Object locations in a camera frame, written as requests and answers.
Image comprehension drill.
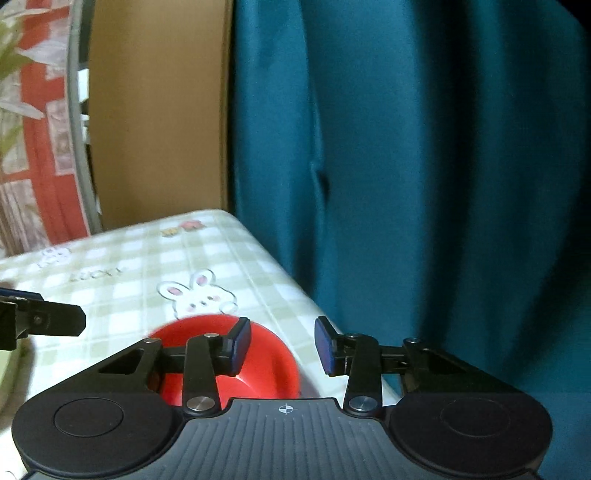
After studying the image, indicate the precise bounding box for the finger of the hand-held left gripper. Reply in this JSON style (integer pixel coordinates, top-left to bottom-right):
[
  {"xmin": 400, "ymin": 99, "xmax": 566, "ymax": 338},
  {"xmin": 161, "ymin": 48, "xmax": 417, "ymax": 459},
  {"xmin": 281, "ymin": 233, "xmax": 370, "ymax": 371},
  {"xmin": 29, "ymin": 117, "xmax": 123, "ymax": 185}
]
[{"xmin": 0, "ymin": 287, "xmax": 87, "ymax": 352}]

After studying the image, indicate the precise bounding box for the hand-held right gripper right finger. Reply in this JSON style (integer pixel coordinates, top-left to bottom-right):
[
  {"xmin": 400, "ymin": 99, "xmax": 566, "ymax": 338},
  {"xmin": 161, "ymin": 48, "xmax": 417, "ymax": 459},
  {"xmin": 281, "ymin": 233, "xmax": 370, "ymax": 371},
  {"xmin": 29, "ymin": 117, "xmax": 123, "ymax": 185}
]
[{"xmin": 314, "ymin": 316, "xmax": 504, "ymax": 418}]

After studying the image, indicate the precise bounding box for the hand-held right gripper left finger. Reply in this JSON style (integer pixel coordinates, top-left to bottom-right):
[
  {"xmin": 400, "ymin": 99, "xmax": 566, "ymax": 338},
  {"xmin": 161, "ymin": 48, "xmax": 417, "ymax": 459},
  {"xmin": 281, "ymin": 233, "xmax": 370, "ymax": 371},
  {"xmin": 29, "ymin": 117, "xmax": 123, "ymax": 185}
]
[{"xmin": 95, "ymin": 318, "xmax": 252, "ymax": 417}]

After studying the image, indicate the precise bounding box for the red bowl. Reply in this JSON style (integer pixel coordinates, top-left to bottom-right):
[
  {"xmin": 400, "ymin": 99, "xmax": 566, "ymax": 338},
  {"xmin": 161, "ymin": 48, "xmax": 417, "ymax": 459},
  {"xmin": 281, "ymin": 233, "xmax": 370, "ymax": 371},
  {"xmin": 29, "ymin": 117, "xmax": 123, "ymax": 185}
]
[{"xmin": 148, "ymin": 314, "xmax": 302, "ymax": 409}]

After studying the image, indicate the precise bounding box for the checked rabbit print tablecloth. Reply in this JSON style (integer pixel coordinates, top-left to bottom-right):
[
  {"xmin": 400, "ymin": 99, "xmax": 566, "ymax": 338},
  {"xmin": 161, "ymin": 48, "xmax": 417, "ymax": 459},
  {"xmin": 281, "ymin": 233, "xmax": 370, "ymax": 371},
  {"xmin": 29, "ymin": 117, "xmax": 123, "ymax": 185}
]
[{"xmin": 0, "ymin": 209, "xmax": 402, "ymax": 480}]

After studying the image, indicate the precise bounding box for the grey metal tube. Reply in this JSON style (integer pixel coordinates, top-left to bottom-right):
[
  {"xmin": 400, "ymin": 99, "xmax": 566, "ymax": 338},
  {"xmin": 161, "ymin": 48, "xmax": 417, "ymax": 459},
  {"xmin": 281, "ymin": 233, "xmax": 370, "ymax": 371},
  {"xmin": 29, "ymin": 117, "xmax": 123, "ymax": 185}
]
[{"xmin": 67, "ymin": 0, "xmax": 105, "ymax": 235}]

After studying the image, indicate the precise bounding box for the printed room scene backdrop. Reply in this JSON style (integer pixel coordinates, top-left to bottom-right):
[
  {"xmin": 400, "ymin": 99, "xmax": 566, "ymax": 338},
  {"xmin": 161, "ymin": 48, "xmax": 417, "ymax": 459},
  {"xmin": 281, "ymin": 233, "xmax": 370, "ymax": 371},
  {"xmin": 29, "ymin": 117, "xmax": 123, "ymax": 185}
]
[{"xmin": 0, "ymin": 0, "xmax": 93, "ymax": 259}]

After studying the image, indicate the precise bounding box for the teal curtain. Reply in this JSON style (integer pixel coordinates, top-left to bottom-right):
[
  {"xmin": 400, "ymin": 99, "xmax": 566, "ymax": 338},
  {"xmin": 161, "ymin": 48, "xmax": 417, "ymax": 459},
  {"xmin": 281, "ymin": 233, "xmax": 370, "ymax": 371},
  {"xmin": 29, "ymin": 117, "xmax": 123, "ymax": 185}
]
[{"xmin": 228, "ymin": 0, "xmax": 591, "ymax": 402}]

